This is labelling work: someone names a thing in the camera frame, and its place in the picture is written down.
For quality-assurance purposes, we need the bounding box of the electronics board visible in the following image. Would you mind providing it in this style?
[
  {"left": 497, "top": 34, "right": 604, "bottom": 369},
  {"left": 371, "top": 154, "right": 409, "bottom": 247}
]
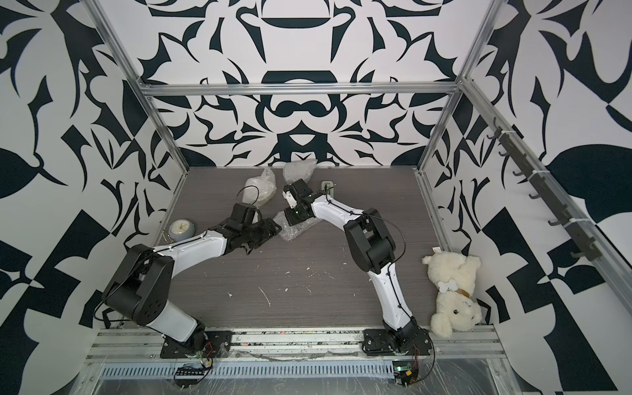
[
  {"left": 393, "top": 360, "right": 419, "bottom": 387},
  {"left": 173, "top": 365, "right": 212, "bottom": 388}
]

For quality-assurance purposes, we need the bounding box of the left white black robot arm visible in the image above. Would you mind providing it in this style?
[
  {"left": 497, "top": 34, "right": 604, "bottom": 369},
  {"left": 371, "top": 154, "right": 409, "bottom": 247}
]
[{"left": 102, "top": 218, "right": 281, "bottom": 351}]

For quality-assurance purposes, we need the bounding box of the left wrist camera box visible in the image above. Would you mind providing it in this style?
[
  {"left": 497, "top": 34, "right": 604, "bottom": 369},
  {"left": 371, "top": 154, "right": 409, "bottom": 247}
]
[{"left": 230, "top": 202, "right": 261, "bottom": 225}]

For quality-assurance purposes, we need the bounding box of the bubble wrap sheet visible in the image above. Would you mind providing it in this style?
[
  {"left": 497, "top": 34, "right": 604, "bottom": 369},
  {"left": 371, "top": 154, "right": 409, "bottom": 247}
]
[
  {"left": 273, "top": 212, "right": 322, "bottom": 241},
  {"left": 241, "top": 168, "right": 277, "bottom": 208},
  {"left": 283, "top": 159, "right": 318, "bottom": 184}
]

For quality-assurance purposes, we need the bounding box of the right electronics board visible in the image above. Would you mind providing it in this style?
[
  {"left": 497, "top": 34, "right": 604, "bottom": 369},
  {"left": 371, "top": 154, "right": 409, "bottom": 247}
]
[{"left": 393, "top": 360, "right": 419, "bottom": 387}]

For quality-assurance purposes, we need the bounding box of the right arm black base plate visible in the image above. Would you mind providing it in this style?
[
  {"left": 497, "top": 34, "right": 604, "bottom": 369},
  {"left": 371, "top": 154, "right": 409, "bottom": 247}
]
[{"left": 361, "top": 324, "right": 434, "bottom": 356}]

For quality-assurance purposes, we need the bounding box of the aluminium frame rail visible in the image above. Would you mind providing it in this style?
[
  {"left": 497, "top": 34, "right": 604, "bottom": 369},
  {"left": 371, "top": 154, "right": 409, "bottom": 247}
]
[{"left": 140, "top": 82, "right": 458, "bottom": 97}]

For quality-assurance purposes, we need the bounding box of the white teddy bear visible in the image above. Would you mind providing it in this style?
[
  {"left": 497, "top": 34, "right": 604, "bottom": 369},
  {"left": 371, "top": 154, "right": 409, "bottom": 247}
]
[{"left": 422, "top": 252, "right": 482, "bottom": 338}]

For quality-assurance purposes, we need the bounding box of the grey wall hook rail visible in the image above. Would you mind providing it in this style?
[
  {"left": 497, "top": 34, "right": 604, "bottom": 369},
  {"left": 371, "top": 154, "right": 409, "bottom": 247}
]
[{"left": 489, "top": 119, "right": 603, "bottom": 262}]

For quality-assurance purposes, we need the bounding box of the white slotted cable duct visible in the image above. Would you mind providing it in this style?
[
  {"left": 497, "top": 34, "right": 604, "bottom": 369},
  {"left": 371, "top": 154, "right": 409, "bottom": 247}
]
[{"left": 100, "top": 360, "right": 394, "bottom": 380}]

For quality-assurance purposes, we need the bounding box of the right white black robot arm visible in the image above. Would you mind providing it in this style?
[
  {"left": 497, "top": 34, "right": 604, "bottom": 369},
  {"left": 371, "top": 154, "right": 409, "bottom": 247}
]
[{"left": 283, "top": 179, "right": 419, "bottom": 349}]

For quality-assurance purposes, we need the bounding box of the left electronics board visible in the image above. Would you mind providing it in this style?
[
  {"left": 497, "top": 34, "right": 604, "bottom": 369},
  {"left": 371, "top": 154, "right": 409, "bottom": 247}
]
[{"left": 173, "top": 365, "right": 212, "bottom": 388}]

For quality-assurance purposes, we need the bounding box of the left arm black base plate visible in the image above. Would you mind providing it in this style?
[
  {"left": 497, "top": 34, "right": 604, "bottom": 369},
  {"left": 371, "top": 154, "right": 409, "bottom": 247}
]
[{"left": 160, "top": 331, "right": 234, "bottom": 359}]

